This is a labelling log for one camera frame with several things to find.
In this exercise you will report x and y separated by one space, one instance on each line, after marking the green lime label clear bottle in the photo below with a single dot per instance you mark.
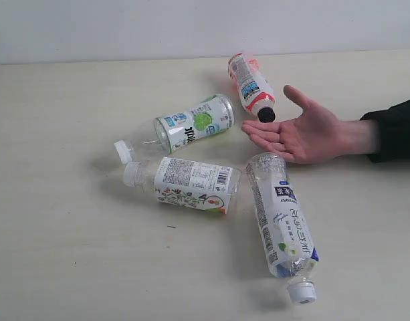
166 134

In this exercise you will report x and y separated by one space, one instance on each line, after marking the black sleeved forearm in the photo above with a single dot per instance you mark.
393 133

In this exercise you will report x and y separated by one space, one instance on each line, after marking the white blue label tall bottle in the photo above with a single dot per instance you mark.
288 245

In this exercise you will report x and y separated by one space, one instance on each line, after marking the person's open bare hand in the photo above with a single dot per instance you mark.
316 136

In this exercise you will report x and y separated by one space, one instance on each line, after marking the floral label bottle white cap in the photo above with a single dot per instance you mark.
186 183

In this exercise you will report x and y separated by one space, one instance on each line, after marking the orange label bottle black cap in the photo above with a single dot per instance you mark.
255 93

